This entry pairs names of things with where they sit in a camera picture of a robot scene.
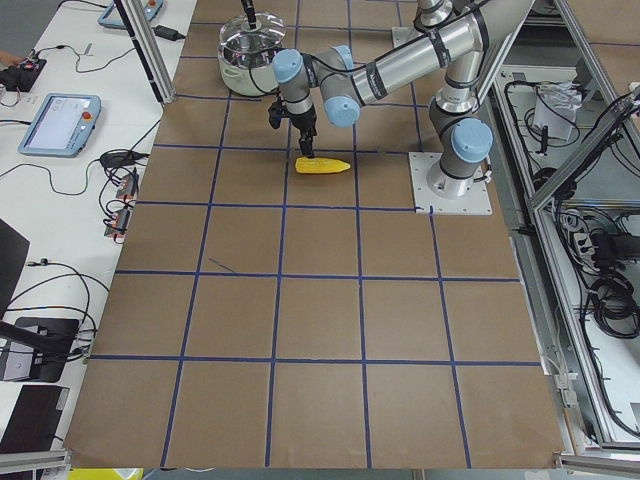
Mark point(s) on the glass pot lid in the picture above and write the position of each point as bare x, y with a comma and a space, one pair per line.
238, 35

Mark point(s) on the black monitor stand base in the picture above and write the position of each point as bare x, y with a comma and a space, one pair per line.
37, 348

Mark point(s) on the aluminium frame post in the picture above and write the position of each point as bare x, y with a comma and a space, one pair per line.
147, 49

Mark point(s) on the yellow corn cob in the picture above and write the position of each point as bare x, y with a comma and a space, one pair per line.
320, 166

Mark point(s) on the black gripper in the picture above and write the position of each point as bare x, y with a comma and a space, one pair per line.
304, 121

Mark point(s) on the pale green cooking pot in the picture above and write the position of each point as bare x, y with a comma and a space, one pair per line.
248, 74

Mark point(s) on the black power adapter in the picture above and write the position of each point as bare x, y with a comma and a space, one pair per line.
168, 33

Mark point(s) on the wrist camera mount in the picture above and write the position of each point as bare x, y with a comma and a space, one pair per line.
277, 112

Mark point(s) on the near blue teach pendant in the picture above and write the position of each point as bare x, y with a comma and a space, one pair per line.
62, 125

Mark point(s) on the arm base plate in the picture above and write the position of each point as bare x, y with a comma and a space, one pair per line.
437, 194
404, 35

